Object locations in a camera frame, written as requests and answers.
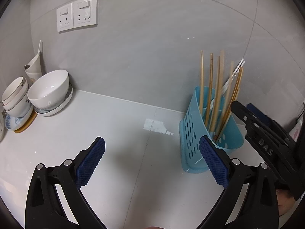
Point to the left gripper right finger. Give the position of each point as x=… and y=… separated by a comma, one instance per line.
x=248, y=199

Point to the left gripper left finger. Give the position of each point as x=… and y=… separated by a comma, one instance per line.
x=43, y=206

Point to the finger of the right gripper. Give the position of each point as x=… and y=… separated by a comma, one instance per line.
x=270, y=123
x=267, y=144

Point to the bamboo chopstick blue dotted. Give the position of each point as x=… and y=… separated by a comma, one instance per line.
x=228, y=97

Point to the right human hand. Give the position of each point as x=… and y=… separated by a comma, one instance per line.
x=286, y=202

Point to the bamboo chopstick pair right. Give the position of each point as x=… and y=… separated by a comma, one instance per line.
x=227, y=112

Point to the white plastic chopstick pair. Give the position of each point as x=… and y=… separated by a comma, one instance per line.
x=236, y=71

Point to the blue plastic utensil holder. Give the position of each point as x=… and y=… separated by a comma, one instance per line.
x=192, y=128

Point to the bamboo chopstick in holder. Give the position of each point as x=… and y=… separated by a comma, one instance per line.
x=221, y=58
x=211, y=127

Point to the bamboo chopstick middle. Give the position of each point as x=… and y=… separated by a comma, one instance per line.
x=210, y=87

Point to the wooden coaster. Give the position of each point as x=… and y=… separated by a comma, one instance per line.
x=27, y=123

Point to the white ribbed plate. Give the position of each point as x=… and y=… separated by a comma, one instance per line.
x=47, y=113

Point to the stacked small white bowls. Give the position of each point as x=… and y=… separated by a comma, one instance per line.
x=14, y=99

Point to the large white bowl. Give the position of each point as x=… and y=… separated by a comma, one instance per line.
x=49, y=90

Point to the white folded paper holder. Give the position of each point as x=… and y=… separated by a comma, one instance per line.
x=33, y=68

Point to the left white wall socket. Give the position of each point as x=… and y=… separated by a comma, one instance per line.
x=64, y=17

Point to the white wall socket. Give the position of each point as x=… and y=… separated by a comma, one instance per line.
x=64, y=17
x=85, y=13

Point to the right white wall socket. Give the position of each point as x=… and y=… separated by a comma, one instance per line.
x=85, y=13

